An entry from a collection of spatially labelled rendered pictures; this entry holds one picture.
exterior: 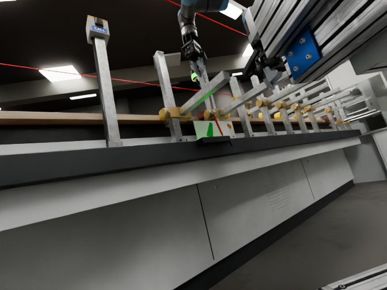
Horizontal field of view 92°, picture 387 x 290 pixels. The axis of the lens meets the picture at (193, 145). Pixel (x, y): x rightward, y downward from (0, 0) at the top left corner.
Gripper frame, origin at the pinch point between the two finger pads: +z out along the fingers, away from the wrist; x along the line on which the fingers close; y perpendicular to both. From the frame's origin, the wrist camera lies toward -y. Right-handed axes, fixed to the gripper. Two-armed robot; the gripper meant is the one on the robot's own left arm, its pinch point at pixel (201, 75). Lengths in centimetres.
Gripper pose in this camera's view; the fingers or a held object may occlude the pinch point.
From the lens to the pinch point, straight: 95.5
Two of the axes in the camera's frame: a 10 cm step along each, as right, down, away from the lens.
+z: 2.1, 9.6, -2.0
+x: 8.0, -2.9, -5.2
